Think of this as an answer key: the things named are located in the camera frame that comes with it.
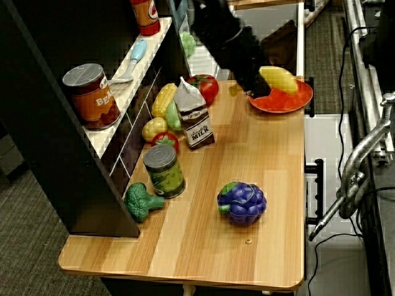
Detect silver metal clamp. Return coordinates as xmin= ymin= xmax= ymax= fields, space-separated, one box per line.
xmin=309 ymin=91 xmax=395 ymax=242

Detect light green toy lettuce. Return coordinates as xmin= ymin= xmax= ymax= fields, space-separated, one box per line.
xmin=179 ymin=31 xmax=197 ymax=58

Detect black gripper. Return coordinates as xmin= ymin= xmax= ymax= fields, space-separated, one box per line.
xmin=231 ymin=57 xmax=273 ymax=98

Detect red plate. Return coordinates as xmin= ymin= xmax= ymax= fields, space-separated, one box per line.
xmin=248 ymin=78 xmax=314 ymax=114

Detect yellow toy banana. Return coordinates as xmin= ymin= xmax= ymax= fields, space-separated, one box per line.
xmin=228 ymin=65 xmax=299 ymax=97

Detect purple toy grapes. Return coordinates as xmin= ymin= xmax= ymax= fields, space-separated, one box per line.
xmin=217 ymin=181 xmax=268 ymax=225

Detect grey toy pitcher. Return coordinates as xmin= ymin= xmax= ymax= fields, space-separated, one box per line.
xmin=186 ymin=0 xmax=198 ymax=25

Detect black cable loop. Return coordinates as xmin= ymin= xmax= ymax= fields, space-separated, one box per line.
xmin=311 ymin=232 xmax=367 ymax=286

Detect short black drawer handle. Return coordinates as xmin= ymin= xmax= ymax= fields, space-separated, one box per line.
xmin=304 ymin=76 xmax=315 ymax=118

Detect long black cable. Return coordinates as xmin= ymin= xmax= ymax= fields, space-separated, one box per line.
xmin=337 ymin=26 xmax=379 ymax=176

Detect brown cloth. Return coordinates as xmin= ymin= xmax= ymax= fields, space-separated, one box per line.
xmin=260 ymin=20 xmax=297 ymax=76

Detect orange red toy bottle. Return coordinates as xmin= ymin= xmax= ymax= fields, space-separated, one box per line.
xmin=129 ymin=0 xmax=161 ymax=36

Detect blue handled toy spatula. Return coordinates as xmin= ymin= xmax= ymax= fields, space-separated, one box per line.
xmin=108 ymin=39 xmax=148 ymax=84

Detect yellow toy corn cob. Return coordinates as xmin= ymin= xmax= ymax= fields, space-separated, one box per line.
xmin=151 ymin=83 xmax=178 ymax=118

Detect green toy cucumber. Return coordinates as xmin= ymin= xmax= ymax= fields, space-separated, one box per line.
xmin=165 ymin=100 xmax=183 ymax=133

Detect chocolate milk toy carton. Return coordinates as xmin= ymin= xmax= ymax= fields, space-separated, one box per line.
xmin=173 ymin=76 xmax=216 ymax=151

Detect black toy kitchen shelf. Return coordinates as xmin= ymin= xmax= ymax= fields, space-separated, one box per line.
xmin=0 ymin=0 xmax=191 ymax=238

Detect yellow toy potato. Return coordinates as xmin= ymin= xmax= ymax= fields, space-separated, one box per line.
xmin=141 ymin=117 xmax=169 ymax=142

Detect small red toy tomato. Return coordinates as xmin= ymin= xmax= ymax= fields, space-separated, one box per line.
xmin=151 ymin=131 xmax=180 ymax=152

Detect large red toy tomato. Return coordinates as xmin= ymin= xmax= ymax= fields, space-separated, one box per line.
xmin=186 ymin=73 xmax=220 ymax=105

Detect green label toy can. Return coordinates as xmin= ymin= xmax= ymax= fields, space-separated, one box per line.
xmin=142 ymin=144 xmax=186 ymax=199

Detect aluminium frame rail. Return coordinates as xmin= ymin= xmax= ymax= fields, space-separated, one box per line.
xmin=342 ymin=0 xmax=395 ymax=161

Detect green toy broccoli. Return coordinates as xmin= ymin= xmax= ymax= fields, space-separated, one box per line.
xmin=123 ymin=182 xmax=165 ymax=223

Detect orange beans toy can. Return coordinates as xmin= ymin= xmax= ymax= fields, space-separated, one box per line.
xmin=62 ymin=63 xmax=122 ymax=130

